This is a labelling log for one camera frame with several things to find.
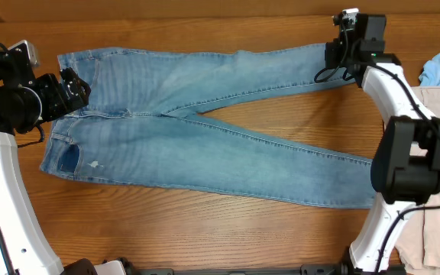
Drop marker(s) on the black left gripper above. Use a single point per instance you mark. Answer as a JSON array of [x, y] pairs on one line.
[[59, 105]]

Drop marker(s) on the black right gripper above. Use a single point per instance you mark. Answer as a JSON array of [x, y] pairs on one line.
[[331, 50]]

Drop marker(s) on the light blue denim jeans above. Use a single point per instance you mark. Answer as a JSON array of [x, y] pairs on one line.
[[146, 125]]

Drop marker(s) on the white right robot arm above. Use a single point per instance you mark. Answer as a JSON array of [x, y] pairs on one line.
[[405, 171]]

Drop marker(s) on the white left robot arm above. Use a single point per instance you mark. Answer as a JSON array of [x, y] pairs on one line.
[[26, 102]]

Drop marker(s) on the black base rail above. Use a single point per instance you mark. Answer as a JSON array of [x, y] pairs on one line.
[[239, 270]]

